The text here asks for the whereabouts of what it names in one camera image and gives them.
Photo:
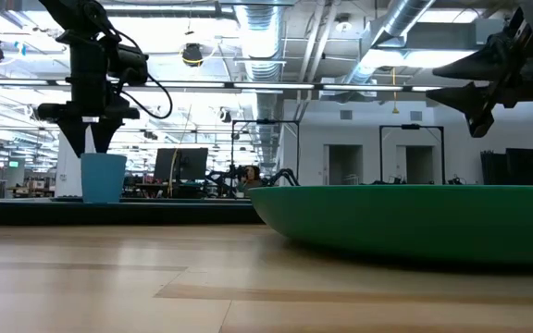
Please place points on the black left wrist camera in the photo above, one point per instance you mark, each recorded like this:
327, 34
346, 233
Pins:
130, 65

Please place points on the white building pillar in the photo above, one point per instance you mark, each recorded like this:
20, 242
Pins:
68, 171

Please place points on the black background robot arm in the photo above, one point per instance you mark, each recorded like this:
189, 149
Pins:
222, 179
285, 176

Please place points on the blue plastic cup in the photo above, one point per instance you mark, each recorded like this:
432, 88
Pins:
103, 178

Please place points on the black computer monitor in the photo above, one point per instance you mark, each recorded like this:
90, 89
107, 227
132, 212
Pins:
188, 163

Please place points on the green plastic plate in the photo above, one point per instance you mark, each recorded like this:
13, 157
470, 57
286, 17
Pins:
410, 222

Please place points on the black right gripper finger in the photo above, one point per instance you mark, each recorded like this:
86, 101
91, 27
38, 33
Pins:
474, 67
461, 97

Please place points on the person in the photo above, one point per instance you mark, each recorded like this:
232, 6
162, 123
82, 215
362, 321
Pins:
251, 178

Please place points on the dark green tray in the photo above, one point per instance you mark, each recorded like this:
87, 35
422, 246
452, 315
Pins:
123, 213

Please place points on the black metal frame stand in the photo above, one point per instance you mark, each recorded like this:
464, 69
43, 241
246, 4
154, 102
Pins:
266, 122
412, 127

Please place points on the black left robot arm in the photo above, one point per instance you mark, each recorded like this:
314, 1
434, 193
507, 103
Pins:
70, 11

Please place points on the silver ceiling air duct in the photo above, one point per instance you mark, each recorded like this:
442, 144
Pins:
261, 41

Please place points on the black equipment cabinet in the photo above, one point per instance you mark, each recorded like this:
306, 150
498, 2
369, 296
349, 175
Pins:
523, 166

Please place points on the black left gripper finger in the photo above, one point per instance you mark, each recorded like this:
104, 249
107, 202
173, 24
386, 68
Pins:
74, 134
104, 134

